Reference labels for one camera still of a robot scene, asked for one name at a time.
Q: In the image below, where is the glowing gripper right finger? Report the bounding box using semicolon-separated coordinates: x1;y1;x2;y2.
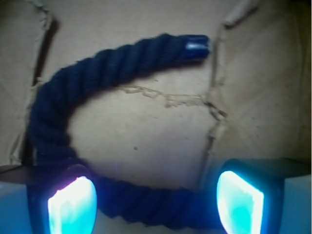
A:
216;158;290;234

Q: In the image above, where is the dark blue twisted rope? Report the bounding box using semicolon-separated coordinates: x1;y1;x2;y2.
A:
28;33;221;231

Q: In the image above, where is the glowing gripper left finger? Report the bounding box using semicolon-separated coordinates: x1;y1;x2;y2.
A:
26;164;97;234

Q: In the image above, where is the brown paper bag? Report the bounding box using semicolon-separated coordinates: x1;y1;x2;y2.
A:
0;0;312;189

